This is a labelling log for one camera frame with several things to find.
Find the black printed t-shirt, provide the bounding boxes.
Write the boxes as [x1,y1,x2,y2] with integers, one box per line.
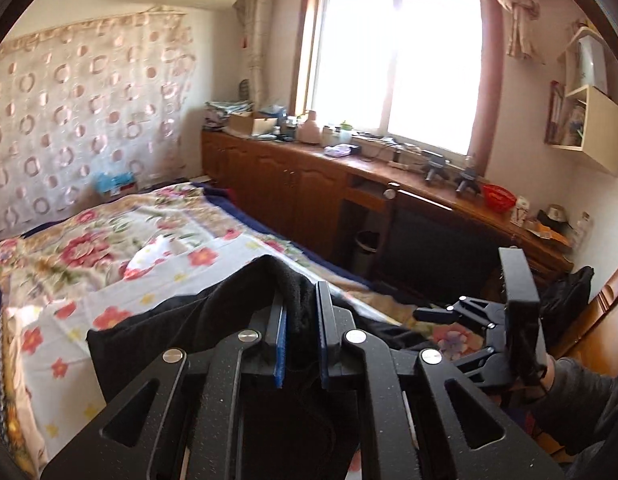
[81,256,425,479]

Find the black bag on floor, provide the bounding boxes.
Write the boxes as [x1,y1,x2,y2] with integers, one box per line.
[540,266,595,347]

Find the grey waste bin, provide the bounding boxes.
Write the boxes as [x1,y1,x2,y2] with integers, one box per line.
[351,230,380,278]

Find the long wooden cabinet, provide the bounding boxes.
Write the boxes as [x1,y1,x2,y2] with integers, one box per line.
[202,130,572,287]

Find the red bowl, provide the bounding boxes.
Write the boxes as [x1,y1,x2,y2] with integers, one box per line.
[481,183,517,214]

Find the white star-flower towel blanket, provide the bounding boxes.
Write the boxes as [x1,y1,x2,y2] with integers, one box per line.
[24,234,359,479]

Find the patterned gold-navy folded cloth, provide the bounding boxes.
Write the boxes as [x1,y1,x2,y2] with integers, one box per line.
[0,304,48,479]

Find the pink jug on cabinet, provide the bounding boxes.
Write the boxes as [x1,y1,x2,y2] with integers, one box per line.
[296,110,321,145]

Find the floral bed blanket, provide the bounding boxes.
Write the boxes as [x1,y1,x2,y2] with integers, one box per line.
[0,183,484,361]

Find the blue tissue pack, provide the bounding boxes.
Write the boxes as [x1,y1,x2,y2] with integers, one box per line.
[95,172,136,197]

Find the cardboard box on cabinet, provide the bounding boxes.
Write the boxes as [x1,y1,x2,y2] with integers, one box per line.
[228,113,277,136]

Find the stack of papers on cabinet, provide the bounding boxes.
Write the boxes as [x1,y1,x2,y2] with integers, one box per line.
[202,101,252,130]

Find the tied pink window curtain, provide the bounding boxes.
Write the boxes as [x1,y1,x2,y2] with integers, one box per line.
[498,0,543,64]

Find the circle-patterned sheer curtain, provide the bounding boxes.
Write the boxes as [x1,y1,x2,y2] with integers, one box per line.
[0,10,196,240]

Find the wall shelf unit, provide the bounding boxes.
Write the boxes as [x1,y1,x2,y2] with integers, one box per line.
[544,26,618,176]

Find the window with wooden frame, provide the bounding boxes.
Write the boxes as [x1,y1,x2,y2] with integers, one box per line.
[290,0,503,172]

